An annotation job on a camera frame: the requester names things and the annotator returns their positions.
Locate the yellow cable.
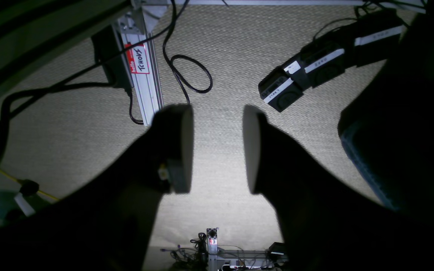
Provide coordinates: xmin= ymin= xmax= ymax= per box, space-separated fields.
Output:
xmin=0 ymin=147 xmax=60 ymax=202

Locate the black power adapter row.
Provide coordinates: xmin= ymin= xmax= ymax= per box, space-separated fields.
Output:
xmin=258 ymin=9 xmax=403 ymax=113

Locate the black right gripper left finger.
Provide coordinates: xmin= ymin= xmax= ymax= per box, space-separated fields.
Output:
xmin=0 ymin=104 xmax=194 ymax=271

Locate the black cable loop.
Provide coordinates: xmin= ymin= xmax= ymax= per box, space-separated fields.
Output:
xmin=162 ymin=0 xmax=213 ymax=105

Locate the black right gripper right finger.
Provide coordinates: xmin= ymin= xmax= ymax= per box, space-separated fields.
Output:
xmin=243 ymin=105 xmax=434 ymax=271

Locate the aluminium extrusion leg with label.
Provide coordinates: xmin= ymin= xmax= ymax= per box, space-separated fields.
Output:
xmin=113 ymin=0 xmax=167 ymax=126

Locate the small aluminium frame with wires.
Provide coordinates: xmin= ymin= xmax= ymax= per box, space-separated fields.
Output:
xmin=160 ymin=228 xmax=289 ymax=271

